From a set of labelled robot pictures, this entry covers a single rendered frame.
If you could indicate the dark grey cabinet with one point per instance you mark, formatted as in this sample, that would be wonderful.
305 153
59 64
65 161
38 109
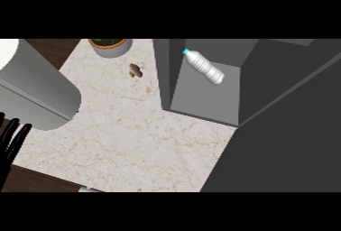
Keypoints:
208 90

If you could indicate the clear plastic water bottle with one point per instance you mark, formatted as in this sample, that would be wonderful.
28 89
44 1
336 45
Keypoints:
205 68

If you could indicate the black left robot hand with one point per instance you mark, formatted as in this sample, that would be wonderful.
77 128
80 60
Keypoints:
9 141

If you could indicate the dark grey cabinet door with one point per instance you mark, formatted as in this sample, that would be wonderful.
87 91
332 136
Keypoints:
283 141

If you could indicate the grey potted plant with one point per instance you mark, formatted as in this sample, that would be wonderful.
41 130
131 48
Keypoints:
109 46

